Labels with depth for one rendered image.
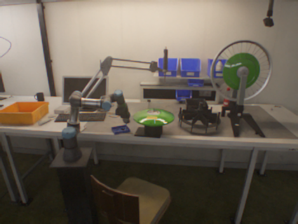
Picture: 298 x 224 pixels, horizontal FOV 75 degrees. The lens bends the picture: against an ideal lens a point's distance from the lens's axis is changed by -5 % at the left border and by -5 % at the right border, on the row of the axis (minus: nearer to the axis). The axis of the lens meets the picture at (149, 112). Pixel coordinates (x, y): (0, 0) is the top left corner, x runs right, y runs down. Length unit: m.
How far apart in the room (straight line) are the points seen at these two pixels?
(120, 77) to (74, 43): 0.66
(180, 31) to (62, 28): 1.33
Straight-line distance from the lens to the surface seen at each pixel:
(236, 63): 1.82
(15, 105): 2.38
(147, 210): 1.40
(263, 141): 1.71
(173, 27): 2.32
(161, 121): 1.43
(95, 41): 2.48
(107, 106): 1.33
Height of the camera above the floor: 1.65
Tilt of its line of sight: 21 degrees down
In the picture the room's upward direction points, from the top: straight up
